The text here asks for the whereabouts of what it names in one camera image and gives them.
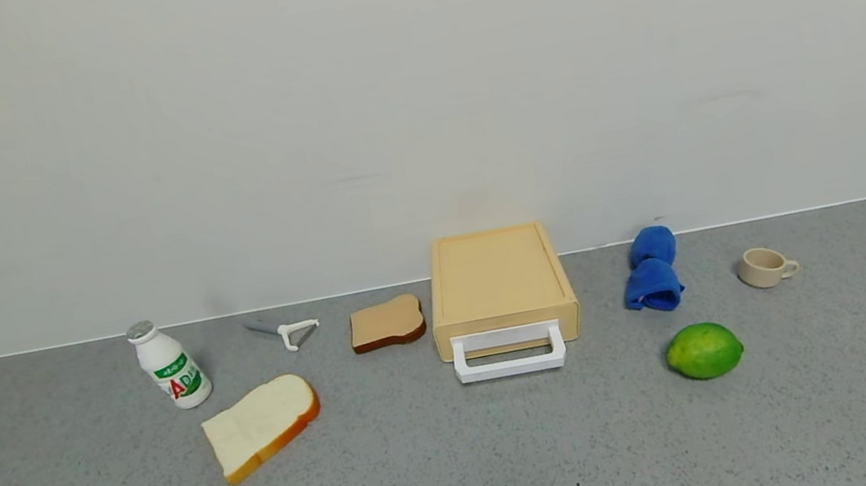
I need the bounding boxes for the brown toast slice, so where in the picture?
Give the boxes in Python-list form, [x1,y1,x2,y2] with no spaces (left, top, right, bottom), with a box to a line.
[344,290,431,356]

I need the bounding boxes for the white vegetable peeler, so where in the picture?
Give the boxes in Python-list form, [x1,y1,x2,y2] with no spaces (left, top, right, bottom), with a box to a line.
[244,308,325,361]

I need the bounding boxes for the blue cloth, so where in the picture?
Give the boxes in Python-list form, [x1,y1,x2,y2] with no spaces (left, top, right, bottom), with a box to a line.
[612,222,690,320]

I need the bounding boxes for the white bread slice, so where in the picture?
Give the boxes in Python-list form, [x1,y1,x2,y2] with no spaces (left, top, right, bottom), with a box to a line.
[195,369,333,486]

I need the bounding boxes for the white milk drink bottle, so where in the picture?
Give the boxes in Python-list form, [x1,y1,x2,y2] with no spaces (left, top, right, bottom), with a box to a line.
[124,311,216,418]

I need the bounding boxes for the green lime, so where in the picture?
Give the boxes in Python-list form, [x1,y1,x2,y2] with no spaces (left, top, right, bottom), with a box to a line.
[661,316,749,387]

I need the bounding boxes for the beige cup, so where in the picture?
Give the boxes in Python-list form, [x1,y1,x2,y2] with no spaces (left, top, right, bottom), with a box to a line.
[733,240,803,294]

